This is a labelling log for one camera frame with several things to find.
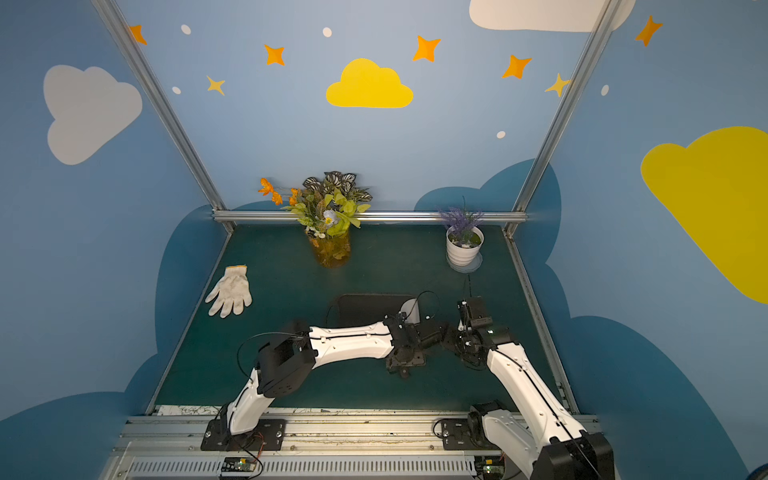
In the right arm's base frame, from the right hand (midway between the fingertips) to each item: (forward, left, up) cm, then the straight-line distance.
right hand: (450, 339), depth 84 cm
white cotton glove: (+15, +73, -6) cm, 75 cm away
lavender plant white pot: (+35, -6, +6) cm, 36 cm away
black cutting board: (+13, +26, -9) cm, 31 cm away
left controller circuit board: (-32, +53, -8) cm, 62 cm away
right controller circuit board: (-29, -9, -9) cm, 31 cm away
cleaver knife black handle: (+14, +11, -9) cm, 20 cm away
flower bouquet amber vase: (+35, +40, +17) cm, 55 cm away
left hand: (-3, +9, -6) cm, 11 cm away
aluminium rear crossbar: (+53, +82, -7) cm, 98 cm away
